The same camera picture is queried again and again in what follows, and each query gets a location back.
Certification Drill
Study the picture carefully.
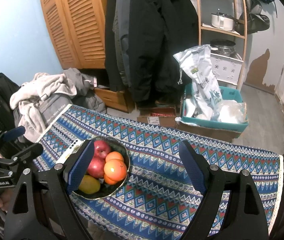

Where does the steel pot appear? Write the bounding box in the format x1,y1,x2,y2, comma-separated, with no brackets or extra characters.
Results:
209,40,236,55

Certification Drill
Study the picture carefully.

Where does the grey hanging bag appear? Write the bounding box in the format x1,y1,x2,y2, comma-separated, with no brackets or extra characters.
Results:
247,0,262,15

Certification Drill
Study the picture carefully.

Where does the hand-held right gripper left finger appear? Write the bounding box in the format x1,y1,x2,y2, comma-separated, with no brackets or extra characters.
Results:
4,140,95,240

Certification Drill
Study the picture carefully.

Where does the dark glass bowl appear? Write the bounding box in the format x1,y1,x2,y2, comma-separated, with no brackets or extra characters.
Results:
71,135,130,199

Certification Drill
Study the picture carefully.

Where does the white rice sack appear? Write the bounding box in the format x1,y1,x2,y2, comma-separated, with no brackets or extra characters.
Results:
173,44,222,120

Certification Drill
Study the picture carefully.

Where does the black hanging jacket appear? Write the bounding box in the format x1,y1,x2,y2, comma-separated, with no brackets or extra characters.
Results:
104,0,122,92

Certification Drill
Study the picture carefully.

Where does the clear plastic bag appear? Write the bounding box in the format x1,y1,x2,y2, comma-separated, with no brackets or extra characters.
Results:
218,100,247,124

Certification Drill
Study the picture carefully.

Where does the yellow pear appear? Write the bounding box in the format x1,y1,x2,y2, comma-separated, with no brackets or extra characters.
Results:
78,175,101,194

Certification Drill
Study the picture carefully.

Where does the grey crumpled clothing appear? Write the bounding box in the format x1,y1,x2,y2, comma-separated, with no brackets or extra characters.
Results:
63,68,107,114

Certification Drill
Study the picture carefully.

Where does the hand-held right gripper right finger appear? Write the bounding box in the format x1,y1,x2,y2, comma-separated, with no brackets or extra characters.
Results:
178,140,270,240

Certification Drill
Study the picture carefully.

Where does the wooden shelf rack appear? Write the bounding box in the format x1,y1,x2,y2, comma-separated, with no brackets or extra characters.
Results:
193,0,248,90

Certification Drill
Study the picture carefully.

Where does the white perforated basket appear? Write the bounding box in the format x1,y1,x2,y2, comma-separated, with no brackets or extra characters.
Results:
210,51,244,83

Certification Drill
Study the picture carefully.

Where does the large cardboard box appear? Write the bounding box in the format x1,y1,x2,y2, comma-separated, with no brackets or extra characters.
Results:
176,120,240,143

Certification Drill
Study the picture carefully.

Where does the grey hanging jacket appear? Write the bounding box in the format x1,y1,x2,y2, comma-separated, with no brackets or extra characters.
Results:
113,0,132,85

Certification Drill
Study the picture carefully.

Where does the red apple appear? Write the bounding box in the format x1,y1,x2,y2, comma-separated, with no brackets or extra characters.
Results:
86,157,106,179
93,140,112,159

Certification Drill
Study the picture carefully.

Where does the flat cardboard box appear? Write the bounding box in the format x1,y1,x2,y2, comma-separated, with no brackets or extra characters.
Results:
136,106,177,129

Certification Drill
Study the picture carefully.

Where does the wooden louvred wardrobe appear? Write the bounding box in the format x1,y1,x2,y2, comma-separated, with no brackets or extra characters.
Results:
37,0,119,69

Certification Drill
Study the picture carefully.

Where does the grey printed garment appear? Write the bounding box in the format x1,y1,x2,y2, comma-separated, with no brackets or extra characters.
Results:
41,95,69,130

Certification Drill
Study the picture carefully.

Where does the small orange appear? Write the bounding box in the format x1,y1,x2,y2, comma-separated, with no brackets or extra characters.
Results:
104,174,119,185

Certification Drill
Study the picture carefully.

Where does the wooden drawer box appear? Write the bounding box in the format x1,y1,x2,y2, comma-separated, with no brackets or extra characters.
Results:
94,87,135,113

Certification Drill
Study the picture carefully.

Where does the blue patterned tablecloth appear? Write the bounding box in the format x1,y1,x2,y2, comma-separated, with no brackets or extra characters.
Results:
36,104,284,240

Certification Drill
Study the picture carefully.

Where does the white cooking pot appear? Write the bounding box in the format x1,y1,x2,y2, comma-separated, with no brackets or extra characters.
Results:
211,12,235,30

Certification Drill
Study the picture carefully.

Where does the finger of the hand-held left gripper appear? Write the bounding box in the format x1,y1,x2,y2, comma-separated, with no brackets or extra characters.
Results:
0,142,44,173
0,126,26,150

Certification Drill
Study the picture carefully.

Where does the teal plastic crate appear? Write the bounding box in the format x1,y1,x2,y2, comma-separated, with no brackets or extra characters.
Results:
181,84,249,133

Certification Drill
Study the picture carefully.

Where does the dark hanging bag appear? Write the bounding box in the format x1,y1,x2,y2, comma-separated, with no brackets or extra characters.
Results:
237,14,270,34

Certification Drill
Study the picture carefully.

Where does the long black coat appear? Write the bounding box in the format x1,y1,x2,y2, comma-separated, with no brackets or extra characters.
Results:
128,0,199,103

